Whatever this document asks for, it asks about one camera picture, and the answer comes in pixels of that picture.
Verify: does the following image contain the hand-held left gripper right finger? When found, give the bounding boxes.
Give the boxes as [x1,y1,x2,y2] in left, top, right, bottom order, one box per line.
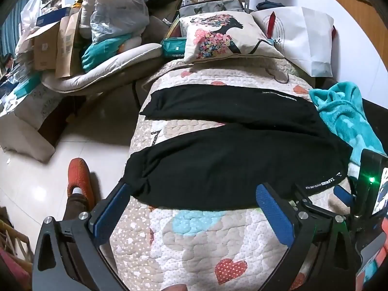
[255,183,363,291]

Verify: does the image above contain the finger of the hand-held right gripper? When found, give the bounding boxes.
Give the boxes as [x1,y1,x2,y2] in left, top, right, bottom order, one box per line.
[333,185,355,209]
[293,183,334,218]

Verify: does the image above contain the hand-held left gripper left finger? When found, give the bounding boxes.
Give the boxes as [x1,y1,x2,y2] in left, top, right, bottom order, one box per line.
[32,179,134,291]

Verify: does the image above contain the black pants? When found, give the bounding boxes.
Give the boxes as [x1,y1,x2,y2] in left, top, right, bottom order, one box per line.
[124,84,352,211]

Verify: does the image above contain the person's brown trouser leg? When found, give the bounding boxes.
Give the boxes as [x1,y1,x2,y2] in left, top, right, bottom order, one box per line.
[62,192,90,222]

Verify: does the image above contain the orange shoe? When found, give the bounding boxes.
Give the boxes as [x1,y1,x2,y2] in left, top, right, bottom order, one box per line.
[67,158,96,207]

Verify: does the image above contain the teal fleece blanket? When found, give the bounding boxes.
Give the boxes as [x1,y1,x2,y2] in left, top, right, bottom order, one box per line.
[309,81,387,178]

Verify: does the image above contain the heart patterned quilt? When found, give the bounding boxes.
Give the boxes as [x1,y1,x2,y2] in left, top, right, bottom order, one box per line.
[111,57,358,291]

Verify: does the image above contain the wooden chair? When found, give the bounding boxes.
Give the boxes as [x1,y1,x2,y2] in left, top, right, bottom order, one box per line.
[0,206,34,264]

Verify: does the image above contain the table with patterned cloth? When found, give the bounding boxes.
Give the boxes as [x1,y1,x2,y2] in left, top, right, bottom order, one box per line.
[0,79,70,161]

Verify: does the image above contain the beige lounger cushion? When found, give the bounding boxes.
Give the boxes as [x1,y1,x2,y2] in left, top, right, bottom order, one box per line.
[41,42,162,94]

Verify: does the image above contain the teal tissue box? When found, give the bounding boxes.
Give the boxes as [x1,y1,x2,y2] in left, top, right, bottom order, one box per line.
[12,76,41,97]

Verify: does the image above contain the teal cloth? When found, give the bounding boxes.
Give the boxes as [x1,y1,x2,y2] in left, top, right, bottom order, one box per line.
[80,35,134,73]

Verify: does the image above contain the white paper bag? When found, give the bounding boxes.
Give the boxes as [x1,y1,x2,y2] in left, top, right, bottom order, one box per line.
[251,6,335,78]

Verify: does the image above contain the brown paper bag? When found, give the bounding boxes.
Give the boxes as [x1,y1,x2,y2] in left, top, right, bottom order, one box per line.
[55,8,82,79]

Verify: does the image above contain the wooden door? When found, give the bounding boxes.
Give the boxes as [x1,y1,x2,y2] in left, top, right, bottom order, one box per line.
[306,0,382,52]

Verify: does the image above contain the teal tissue packet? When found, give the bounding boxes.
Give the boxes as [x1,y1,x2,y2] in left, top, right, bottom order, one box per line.
[162,37,187,59]

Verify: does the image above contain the cardboard box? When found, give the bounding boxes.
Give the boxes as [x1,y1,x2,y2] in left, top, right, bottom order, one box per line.
[24,21,61,72]

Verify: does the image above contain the floral printed pillow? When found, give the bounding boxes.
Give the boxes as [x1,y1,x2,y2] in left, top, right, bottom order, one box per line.
[179,11,285,64]

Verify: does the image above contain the grey cushion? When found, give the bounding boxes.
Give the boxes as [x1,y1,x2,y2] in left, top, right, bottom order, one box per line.
[145,15,173,43]

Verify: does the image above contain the clear plastic bag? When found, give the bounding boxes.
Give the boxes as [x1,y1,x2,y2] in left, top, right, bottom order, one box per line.
[89,0,150,44]

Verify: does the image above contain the dark blue clothing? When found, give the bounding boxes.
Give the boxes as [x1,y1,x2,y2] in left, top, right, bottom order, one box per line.
[256,0,285,11]

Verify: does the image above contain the blue box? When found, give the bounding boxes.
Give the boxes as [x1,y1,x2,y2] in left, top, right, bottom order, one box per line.
[36,7,73,26]

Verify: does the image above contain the blue curtain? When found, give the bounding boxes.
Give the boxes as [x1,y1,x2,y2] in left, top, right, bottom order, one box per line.
[0,0,34,55]

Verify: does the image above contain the grey fabric bag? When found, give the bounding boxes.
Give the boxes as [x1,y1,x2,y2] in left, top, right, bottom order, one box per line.
[179,0,244,19]

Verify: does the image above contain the white plastic bag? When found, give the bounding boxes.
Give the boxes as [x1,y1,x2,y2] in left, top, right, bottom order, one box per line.
[20,0,43,22]

